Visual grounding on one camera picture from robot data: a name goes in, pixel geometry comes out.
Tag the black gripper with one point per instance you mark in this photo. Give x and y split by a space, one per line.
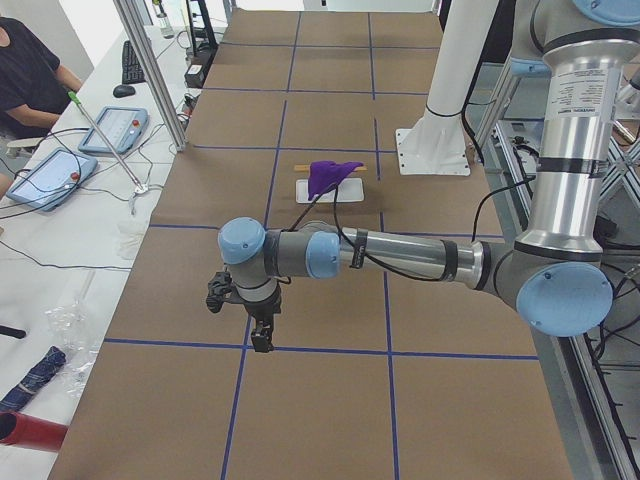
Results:
262 309

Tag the purple towel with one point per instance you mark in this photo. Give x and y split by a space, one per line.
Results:
326 175

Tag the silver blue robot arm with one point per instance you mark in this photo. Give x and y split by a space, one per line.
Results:
550 273

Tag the white rack base tray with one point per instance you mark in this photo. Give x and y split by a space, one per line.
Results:
350 190

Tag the left wooden rack rod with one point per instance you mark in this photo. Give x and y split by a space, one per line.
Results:
306 168

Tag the clear plastic wrap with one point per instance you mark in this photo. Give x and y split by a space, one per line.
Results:
76 331

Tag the red cylinder tube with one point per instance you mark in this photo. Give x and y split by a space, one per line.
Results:
28 432

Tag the upper blue teach pendant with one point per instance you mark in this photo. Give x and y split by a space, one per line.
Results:
123 126

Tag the blue teach pendant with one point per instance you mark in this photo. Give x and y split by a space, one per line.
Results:
52 180
123 126

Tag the lower blue teach pendant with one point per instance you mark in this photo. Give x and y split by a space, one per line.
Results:
52 180

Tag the black power adapter box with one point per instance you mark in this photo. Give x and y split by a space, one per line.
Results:
195 76

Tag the black computer mouse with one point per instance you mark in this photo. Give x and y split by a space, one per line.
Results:
123 91

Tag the black keyboard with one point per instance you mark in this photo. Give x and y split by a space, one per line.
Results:
132 72

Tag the metal rod with green tip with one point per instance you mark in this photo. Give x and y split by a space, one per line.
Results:
139 186

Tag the person in black shirt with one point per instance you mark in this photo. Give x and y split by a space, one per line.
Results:
34 82

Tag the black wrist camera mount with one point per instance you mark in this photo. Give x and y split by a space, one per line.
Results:
220 291

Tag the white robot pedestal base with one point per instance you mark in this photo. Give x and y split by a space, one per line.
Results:
435 145

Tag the aluminium frame post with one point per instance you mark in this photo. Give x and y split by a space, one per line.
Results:
134 27

